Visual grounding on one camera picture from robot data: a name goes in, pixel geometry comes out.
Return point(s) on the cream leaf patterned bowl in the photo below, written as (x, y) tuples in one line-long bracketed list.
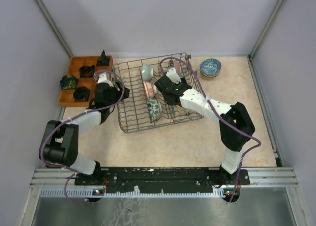
[(209, 74)]

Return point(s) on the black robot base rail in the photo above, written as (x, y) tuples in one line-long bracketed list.
[(172, 181)]

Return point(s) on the wooden compartment tray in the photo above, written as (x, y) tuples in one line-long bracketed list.
[(67, 95)]

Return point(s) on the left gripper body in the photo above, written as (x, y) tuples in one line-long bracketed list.
[(114, 93)]

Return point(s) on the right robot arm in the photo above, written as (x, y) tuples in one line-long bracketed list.
[(235, 124)]

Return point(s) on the grey wire dish rack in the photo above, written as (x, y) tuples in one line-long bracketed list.
[(133, 112)]

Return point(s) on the pale green grid bowl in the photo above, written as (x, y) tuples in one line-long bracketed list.
[(147, 72)]

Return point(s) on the blue lattice patterned bowl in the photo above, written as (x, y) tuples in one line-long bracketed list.
[(210, 66)]

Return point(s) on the pink patterned bowl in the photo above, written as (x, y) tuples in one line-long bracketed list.
[(175, 64)]

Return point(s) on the aluminium frame rail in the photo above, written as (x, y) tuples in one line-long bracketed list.
[(272, 177)]

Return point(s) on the green leaf patterned bowl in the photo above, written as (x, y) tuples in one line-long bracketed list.
[(154, 108)]

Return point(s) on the orange white patterned bowl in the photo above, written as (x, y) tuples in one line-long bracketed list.
[(150, 89)]

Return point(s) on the yellow blue patterned bowl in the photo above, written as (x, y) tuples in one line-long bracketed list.
[(182, 110)]

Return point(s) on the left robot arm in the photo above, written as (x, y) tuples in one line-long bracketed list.
[(60, 143)]

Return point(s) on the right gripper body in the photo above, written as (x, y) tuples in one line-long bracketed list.
[(178, 82)]

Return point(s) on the dark speckled bowl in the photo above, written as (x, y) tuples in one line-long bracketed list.
[(209, 77)]

